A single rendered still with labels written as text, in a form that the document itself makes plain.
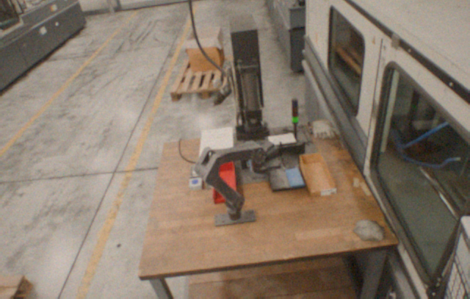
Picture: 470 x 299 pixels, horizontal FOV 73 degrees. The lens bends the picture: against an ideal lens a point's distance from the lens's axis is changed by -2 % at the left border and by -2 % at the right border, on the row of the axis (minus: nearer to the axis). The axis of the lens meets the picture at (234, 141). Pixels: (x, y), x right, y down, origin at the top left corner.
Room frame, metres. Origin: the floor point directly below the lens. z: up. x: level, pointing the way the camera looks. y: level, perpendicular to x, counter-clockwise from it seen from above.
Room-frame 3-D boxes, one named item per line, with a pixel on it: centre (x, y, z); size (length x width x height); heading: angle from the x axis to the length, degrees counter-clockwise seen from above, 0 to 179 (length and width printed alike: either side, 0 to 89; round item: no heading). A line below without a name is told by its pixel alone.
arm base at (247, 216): (1.05, 0.05, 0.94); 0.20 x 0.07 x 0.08; 88
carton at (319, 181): (1.23, -0.40, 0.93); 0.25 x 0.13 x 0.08; 178
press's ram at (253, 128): (1.51, -0.11, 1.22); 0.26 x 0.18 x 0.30; 178
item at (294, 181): (1.23, -0.29, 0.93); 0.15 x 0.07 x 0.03; 1
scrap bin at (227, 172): (1.28, 0.09, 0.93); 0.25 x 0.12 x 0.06; 178
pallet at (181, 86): (4.67, 0.22, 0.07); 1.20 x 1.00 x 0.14; 172
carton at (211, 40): (4.97, 0.21, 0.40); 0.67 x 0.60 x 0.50; 170
